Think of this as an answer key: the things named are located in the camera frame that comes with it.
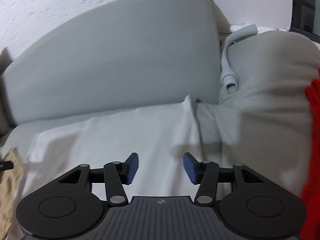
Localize dark window frame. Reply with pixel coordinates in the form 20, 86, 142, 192
291, 0, 320, 37

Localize red garment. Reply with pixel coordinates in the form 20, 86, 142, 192
299, 67, 320, 240

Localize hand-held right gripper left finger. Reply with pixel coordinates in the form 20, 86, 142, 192
59, 152, 139, 205

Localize grey sofa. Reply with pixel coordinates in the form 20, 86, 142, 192
0, 0, 320, 240

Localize white gooseneck hose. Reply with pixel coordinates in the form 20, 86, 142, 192
220, 24, 258, 93

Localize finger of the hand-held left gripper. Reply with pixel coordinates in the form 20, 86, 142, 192
0, 161, 14, 172

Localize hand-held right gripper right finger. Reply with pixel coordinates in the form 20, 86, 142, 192
183, 152, 265, 205

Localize white sweatshirt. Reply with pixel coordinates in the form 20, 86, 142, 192
10, 94, 203, 230

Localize tan pants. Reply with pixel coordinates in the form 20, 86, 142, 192
0, 146, 25, 233

